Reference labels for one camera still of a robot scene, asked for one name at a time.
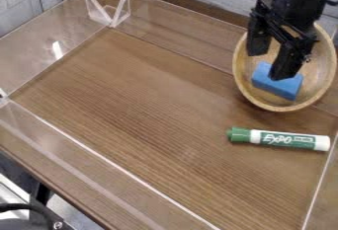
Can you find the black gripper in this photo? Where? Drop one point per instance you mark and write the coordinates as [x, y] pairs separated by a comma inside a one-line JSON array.
[[284, 20]]

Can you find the blue foam block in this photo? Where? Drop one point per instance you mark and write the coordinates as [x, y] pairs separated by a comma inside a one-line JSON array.
[[284, 88]]

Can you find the brown wooden bowl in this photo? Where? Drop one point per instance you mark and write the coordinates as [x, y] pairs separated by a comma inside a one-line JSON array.
[[318, 90]]

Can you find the green Expo marker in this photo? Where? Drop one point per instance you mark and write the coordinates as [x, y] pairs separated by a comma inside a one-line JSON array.
[[280, 139]]

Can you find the clear acrylic tray wall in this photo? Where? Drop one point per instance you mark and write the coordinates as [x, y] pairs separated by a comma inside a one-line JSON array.
[[119, 97]]

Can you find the black metal bracket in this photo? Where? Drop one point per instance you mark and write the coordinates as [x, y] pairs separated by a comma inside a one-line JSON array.
[[54, 222]]

